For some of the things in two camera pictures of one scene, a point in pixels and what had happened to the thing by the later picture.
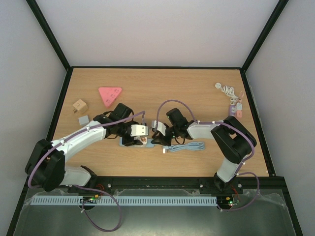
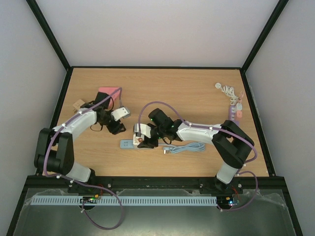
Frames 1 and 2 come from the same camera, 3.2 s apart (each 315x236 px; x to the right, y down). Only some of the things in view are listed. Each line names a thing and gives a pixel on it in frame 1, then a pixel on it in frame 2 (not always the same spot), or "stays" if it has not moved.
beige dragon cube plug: x=80 y=106 stays
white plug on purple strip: x=239 y=106 stays
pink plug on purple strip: x=239 y=113 stays
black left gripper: x=132 y=141 -> x=115 y=130
